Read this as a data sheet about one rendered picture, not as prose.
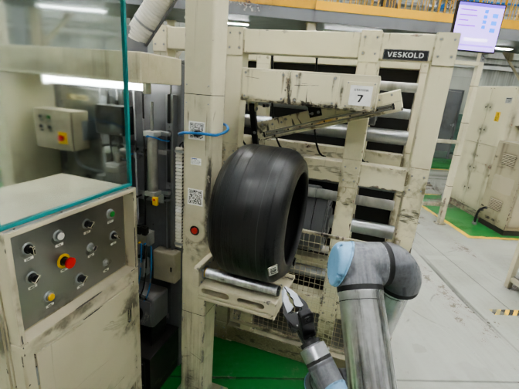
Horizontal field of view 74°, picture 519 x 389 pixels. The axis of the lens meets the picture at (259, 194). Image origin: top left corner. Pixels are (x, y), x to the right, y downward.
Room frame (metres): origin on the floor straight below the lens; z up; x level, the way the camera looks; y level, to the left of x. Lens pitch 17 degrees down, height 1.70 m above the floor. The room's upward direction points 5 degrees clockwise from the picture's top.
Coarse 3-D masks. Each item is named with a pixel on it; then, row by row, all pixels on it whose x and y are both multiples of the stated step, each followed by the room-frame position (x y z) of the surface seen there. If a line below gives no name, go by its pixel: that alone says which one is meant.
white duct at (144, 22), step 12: (144, 0) 1.84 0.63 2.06; (156, 0) 1.81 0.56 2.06; (168, 0) 1.83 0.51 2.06; (144, 12) 1.83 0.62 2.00; (156, 12) 1.83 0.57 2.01; (132, 24) 1.85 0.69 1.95; (144, 24) 1.84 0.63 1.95; (156, 24) 1.87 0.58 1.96; (132, 36) 1.86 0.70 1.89; (144, 36) 1.87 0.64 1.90
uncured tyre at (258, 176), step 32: (256, 160) 1.29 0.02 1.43; (288, 160) 1.30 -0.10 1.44; (224, 192) 1.21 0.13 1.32; (256, 192) 1.18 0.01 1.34; (288, 192) 1.20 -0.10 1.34; (224, 224) 1.17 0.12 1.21; (256, 224) 1.13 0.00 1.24; (288, 224) 1.63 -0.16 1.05; (224, 256) 1.18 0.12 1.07; (256, 256) 1.13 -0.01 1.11; (288, 256) 1.41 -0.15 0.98
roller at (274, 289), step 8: (208, 272) 1.33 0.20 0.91; (216, 272) 1.32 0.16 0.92; (224, 272) 1.32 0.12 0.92; (224, 280) 1.30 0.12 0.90; (232, 280) 1.29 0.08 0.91; (240, 280) 1.28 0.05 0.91; (248, 280) 1.28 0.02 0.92; (256, 280) 1.28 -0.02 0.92; (248, 288) 1.27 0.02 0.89; (256, 288) 1.25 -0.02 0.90; (264, 288) 1.24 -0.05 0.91; (272, 288) 1.24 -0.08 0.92; (280, 288) 1.26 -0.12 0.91
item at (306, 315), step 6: (300, 312) 0.96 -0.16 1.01; (306, 312) 0.95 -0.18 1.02; (300, 318) 0.94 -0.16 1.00; (306, 318) 0.94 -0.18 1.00; (312, 318) 0.95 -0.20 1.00; (300, 324) 0.95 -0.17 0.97; (306, 324) 0.95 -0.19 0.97; (312, 324) 0.96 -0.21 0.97; (300, 330) 0.97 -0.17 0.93; (306, 330) 0.96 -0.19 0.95; (312, 330) 0.96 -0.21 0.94; (306, 336) 0.96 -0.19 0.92; (312, 336) 0.97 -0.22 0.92
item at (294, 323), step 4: (300, 308) 1.03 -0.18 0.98; (292, 312) 1.02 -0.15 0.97; (296, 312) 1.02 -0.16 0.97; (292, 316) 1.01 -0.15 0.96; (296, 316) 1.01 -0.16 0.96; (292, 320) 1.00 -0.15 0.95; (296, 320) 1.00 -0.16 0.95; (288, 324) 1.05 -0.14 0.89; (292, 324) 0.99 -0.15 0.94; (296, 324) 0.99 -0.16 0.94; (292, 328) 1.00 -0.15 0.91; (296, 328) 0.98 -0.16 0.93; (292, 332) 1.02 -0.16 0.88; (296, 332) 1.03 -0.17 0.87; (300, 336) 1.00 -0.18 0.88; (304, 340) 0.98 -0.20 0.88; (308, 340) 0.97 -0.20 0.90; (312, 340) 0.95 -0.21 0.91; (316, 340) 0.95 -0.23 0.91; (320, 340) 0.98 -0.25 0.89; (304, 344) 0.95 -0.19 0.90; (308, 344) 0.94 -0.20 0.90
